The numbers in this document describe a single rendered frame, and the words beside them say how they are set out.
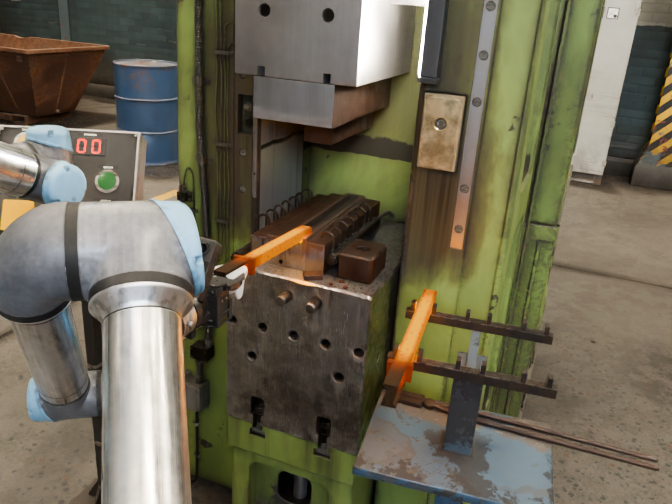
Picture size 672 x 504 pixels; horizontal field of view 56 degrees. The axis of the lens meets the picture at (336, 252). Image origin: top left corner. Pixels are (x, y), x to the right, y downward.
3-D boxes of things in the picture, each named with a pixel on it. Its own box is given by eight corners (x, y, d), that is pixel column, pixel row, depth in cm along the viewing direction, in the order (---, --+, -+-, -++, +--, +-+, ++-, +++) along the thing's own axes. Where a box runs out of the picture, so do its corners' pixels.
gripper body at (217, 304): (201, 308, 126) (164, 333, 115) (200, 267, 123) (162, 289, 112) (235, 316, 123) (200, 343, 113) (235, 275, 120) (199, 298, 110)
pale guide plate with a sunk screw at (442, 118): (454, 172, 146) (464, 97, 140) (416, 166, 149) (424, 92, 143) (456, 170, 148) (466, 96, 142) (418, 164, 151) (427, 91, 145)
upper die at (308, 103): (332, 128, 141) (334, 85, 138) (252, 117, 148) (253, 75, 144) (389, 105, 178) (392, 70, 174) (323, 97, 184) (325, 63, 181)
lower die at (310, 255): (323, 275, 154) (325, 242, 151) (250, 258, 161) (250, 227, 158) (377, 225, 191) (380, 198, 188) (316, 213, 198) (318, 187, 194)
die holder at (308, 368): (356, 456, 161) (371, 297, 145) (225, 414, 173) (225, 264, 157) (415, 354, 210) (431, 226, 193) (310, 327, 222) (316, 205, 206)
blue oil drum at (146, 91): (155, 169, 573) (151, 68, 540) (104, 159, 593) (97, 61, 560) (194, 157, 623) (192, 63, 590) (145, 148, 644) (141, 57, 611)
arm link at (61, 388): (-57, 267, 64) (32, 443, 102) (61, 262, 67) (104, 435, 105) (-40, 181, 70) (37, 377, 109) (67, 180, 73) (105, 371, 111)
